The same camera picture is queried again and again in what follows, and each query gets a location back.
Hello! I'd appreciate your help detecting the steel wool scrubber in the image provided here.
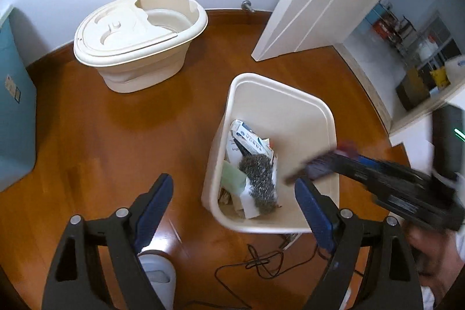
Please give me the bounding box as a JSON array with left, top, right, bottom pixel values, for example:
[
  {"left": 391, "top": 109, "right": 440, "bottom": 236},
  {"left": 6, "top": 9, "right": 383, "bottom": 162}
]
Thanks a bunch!
[{"left": 239, "top": 154, "right": 278, "bottom": 215}]

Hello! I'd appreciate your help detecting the beige plastic trash bin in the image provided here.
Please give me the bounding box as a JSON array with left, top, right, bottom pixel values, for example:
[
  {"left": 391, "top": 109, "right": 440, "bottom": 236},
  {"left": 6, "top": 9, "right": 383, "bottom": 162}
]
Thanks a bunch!
[{"left": 201, "top": 73, "right": 337, "bottom": 234}]

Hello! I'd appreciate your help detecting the blue white small box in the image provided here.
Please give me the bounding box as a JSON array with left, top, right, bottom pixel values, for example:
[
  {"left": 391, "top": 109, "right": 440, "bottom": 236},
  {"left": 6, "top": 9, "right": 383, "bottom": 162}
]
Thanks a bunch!
[{"left": 230, "top": 120, "right": 274, "bottom": 160}]

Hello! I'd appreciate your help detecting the person's right hand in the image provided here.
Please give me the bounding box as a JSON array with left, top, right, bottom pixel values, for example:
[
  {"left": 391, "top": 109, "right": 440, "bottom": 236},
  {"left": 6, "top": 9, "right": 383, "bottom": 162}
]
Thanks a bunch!
[{"left": 406, "top": 223, "right": 464, "bottom": 304}]

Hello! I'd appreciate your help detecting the grey left slipper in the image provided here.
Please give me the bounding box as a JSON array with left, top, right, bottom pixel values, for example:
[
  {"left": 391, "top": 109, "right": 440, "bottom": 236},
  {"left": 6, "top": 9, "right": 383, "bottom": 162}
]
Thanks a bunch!
[{"left": 139, "top": 253, "right": 176, "bottom": 309}]

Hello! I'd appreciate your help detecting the teal storage box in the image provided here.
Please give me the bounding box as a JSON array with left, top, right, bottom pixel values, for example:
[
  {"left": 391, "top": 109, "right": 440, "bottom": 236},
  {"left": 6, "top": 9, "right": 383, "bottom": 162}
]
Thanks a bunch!
[{"left": 0, "top": 6, "right": 36, "bottom": 190}]

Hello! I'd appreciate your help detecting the red crate in hallway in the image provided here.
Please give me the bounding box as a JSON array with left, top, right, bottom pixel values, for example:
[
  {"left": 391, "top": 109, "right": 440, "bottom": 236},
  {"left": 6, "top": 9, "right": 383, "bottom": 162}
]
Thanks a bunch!
[{"left": 373, "top": 20, "right": 390, "bottom": 40}]

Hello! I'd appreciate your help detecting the beige foot bath tub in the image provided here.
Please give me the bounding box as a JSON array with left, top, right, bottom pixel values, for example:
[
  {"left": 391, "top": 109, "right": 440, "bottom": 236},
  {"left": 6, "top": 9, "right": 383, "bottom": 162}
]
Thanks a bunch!
[{"left": 73, "top": 0, "right": 208, "bottom": 94}]

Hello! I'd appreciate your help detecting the metal door stopper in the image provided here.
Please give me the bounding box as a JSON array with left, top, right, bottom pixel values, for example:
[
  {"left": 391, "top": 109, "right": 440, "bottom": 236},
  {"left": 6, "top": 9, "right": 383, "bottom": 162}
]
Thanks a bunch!
[{"left": 241, "top": 0, "right": 255, "bottom": 13}]

